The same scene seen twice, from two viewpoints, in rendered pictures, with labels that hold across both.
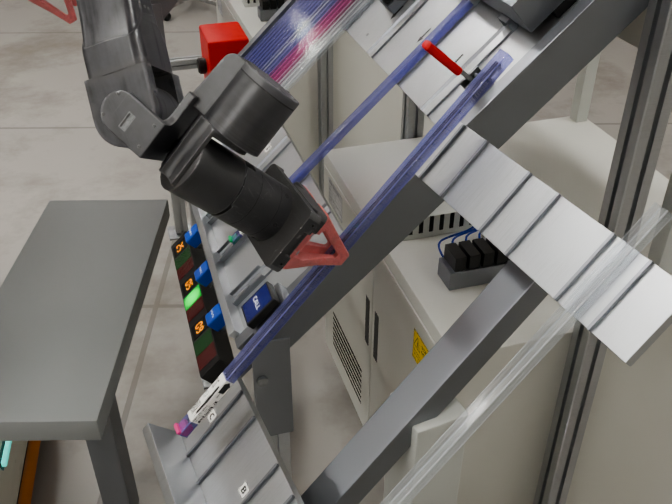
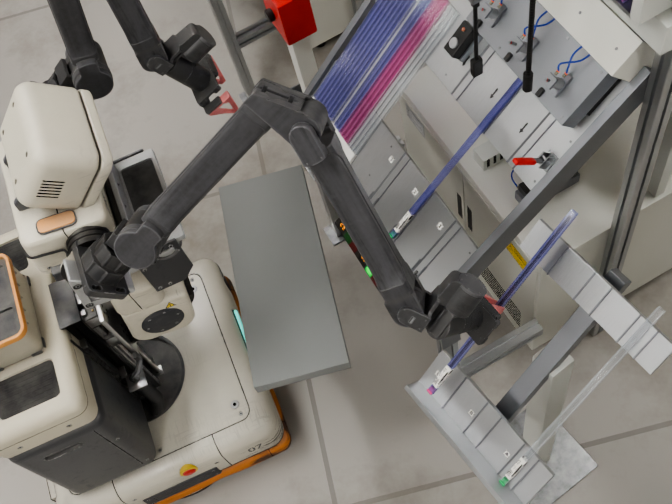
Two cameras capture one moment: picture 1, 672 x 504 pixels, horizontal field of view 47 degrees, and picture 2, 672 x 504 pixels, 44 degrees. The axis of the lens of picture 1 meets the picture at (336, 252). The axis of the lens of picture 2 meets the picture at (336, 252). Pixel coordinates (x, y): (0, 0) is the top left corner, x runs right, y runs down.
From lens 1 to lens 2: 111 cm
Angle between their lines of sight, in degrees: 26
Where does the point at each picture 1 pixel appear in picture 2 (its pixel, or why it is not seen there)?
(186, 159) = (441, 327)
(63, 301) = (281, 279)
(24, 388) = (296, 350)
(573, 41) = (600, 134)
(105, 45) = (392, 289)
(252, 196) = (469, 325)
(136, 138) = (417, 325)
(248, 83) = (466, 296)
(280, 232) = (480, 328)
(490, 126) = (556, 183)
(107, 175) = not seen: hidden behind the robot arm
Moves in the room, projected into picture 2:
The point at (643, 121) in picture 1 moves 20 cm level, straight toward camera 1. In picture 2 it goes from (645, 153) to (640, 239)
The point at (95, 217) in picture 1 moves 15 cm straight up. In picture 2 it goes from (260, 196) to (246, 166)
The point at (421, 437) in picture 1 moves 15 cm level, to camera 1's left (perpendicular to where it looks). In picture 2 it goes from (554, 377) to (482, 395)
